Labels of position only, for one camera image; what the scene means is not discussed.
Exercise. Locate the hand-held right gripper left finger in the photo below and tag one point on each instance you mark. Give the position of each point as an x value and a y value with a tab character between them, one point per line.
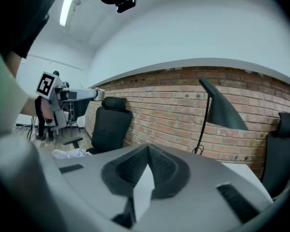
87	190

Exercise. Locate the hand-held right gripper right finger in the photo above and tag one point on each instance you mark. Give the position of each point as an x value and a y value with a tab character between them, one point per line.
203	202

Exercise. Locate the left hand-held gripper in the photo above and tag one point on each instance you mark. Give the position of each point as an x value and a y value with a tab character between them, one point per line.
47	84

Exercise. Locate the person's left forearm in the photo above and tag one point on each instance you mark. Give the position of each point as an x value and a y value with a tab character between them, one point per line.
32	106

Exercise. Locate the person's left hand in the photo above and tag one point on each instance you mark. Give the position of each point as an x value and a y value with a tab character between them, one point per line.
47	110

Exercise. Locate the white checked cloth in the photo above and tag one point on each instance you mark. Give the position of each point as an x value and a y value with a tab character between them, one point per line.
72	153

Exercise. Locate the black office chair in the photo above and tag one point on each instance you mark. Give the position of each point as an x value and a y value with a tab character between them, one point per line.
282	153
111	129

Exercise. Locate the white square table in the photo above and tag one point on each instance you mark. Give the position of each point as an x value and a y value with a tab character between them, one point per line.
239	170

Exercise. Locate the long ceiling light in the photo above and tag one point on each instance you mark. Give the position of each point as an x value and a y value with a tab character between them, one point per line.
67	6

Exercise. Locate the black desk lamp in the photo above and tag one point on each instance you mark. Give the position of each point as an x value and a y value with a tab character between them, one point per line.
222	110

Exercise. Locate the person's black shirt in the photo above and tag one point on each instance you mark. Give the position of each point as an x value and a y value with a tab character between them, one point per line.
26	20

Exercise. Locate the black head-mounted camera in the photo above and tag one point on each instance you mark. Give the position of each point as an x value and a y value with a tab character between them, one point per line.
125	5

